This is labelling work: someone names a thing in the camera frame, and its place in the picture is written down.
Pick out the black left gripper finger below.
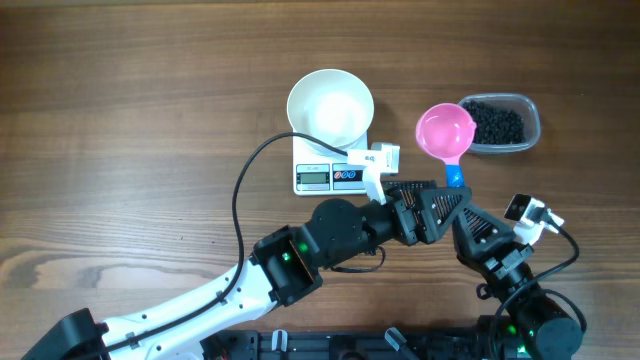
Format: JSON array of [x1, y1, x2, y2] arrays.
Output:
[[382, 180, 438, 235], [417, 187, 471, 244]]

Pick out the pink scoop with blue handle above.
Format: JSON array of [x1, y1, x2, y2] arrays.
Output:
[[415, 103, 477, 187]]

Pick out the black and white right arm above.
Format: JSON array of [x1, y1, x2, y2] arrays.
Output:
[[452, 205, 587, 359]]

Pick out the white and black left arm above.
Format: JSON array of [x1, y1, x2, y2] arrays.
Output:
[[25, 182, 471, 359]]

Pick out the white bowl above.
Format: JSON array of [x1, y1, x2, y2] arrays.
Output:
[[286, 69, 375, 148]]

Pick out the black beans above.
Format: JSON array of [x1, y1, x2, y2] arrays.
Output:
[[462, 100, 524, 145]]

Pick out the clear plastic container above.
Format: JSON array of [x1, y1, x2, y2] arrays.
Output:
[[459, 93, 541, 154]]

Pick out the black right camera cable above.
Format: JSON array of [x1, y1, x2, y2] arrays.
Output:
[[474, 219, 589, 360]]

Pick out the black camera cable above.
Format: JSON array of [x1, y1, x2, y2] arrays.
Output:
[[64, 131, 386, 360], [474, 219, 589, 360]]

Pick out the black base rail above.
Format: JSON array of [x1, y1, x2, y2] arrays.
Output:
[[199, 328, 488, 360]]

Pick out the black left camera cable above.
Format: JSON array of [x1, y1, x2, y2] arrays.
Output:
[[64, 131, 386, 360]]

